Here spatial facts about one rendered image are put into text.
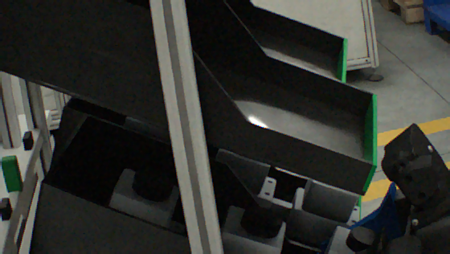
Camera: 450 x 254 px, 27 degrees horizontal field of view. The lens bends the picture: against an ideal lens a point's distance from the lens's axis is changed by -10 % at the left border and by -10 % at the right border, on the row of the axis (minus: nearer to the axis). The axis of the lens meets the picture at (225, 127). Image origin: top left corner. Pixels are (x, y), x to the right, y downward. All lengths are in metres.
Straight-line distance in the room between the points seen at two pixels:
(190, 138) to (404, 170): 0.16
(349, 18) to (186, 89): 4.09
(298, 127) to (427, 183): 0.11
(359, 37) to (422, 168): 4.04
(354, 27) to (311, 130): 4.00
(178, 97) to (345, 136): 0.16
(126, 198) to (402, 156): 0.20
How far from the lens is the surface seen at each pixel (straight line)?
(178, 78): 0.60
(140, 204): 0.72
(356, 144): 0.71
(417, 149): 0.71
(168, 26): 0.59
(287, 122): 0.70
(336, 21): 4.66
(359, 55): 4.74
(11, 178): 0.83
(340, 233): 0.77
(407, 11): 5.66
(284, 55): 0.86
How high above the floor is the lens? 1.64
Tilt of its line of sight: 22 degrees down
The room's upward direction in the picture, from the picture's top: 8 degrees counter-clockwise
